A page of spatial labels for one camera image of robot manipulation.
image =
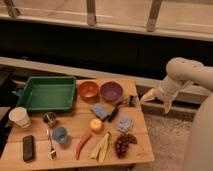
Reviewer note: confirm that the blue sponge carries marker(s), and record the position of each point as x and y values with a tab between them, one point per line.
99	111

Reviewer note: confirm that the yellow apple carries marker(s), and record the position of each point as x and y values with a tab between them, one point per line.
96	125

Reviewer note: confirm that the black marker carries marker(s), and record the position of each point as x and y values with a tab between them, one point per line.
114	112

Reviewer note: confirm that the green plastic tray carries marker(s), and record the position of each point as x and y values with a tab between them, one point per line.
43	94

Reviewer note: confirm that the orange bowl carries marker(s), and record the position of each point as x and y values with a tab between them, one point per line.
88	89

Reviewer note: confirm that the metal cup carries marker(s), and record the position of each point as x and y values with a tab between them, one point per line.
49	118

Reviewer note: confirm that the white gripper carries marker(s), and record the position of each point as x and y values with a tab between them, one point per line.
166	91

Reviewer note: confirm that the white paper cup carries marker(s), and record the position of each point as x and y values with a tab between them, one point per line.
20	117

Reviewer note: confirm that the bunch of dark grapes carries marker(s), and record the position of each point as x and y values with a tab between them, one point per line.
122	143

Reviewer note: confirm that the silver fork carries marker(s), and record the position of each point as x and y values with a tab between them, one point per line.
52	150

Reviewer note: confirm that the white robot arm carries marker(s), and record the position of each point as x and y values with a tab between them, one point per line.
181	73

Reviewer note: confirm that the small black clip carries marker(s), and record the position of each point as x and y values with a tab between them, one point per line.
132	101

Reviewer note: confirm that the blue plastic cup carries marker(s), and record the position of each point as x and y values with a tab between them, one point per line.
60	135

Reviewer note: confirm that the purple bowl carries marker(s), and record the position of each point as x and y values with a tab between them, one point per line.
111	91

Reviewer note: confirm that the banana peel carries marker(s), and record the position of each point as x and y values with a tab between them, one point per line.
100	150

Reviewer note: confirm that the dark chocolate bar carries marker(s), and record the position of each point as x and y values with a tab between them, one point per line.
28	148

